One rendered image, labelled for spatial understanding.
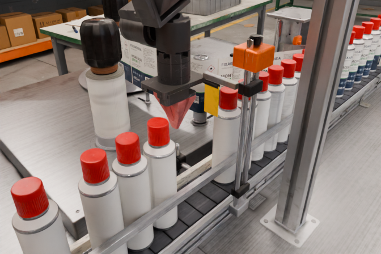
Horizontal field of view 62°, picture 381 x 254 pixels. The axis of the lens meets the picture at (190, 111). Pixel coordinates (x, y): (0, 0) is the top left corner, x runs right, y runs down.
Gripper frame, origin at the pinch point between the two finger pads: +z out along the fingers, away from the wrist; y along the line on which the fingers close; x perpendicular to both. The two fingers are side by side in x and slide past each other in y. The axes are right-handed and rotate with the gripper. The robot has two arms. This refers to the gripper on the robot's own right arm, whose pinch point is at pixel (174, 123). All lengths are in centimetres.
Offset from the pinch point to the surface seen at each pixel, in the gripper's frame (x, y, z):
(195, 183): 9.8, 4.6, 5.7
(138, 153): 7.7, 14.2, -4.4
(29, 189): 6.8, 28.2, -6.4
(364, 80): 10, -82, 13
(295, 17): -0.9, -43.7, -13.0
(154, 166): 7.2, 11.1, -0.1
